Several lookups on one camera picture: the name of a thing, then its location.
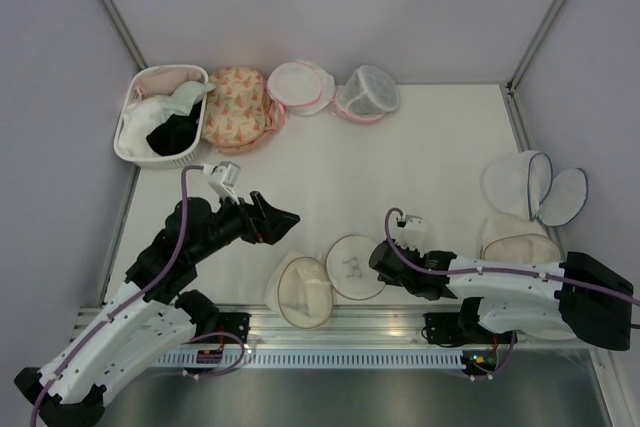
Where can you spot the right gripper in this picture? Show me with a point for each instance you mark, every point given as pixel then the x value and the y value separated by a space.
pixel 386 280

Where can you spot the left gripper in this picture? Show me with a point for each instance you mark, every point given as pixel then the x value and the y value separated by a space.
pixel 258 226

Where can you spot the beige trim mesh laundry bag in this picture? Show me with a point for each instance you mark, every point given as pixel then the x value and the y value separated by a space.
pixel 302 289

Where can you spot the peach pink bra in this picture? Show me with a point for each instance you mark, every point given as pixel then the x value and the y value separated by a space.
pixel 164 80

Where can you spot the mint green bra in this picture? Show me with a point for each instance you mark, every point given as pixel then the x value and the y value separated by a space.
pixel 181 101

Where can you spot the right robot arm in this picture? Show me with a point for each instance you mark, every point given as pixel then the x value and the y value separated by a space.
pixel 578 297

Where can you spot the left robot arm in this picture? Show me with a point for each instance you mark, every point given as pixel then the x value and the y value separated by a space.
pixel 152 312

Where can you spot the floral peach laundry bag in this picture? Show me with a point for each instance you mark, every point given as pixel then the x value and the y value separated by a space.
pixel 240 114

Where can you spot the cream empty laundry bag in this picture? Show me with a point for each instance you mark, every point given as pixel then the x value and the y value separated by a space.
pixel 510 239

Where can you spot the pink trim round laundry bag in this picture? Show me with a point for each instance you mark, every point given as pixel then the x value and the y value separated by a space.
pixel 301 87

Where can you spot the white plastic laundry basket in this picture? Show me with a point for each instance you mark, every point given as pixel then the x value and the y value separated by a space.
pixel 156 95

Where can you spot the blue trim open laundry bag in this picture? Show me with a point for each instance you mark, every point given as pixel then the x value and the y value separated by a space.
pixel 525 185

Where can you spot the pink trim mesh dome bag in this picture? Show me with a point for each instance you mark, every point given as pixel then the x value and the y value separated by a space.
pixel 368 96

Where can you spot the black garment in basket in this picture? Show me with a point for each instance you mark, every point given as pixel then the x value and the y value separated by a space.
pixel 177 134

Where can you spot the white garment in basket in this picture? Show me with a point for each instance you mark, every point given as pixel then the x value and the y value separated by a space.
pixel 139 120

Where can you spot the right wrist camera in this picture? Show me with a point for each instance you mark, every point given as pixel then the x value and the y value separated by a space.
pixel 413 233

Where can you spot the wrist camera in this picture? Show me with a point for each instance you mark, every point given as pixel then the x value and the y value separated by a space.
pixel 222 179
pixel 413 233

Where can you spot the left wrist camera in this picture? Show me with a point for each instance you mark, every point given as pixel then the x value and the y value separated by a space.
pixel 222 179

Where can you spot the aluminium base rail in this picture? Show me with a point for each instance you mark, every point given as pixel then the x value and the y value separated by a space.
pixel 357 326

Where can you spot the white slotted cable duct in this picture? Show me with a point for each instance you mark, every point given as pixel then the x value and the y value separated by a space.
pixel 334 359

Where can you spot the left frame post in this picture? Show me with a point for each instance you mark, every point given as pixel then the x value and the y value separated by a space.
pixel 123 32

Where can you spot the frame post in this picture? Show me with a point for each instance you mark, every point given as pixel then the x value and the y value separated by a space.
pixel 541 33
pixel 123 32

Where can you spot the right frame post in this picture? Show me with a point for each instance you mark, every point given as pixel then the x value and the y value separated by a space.
pixel 541 33

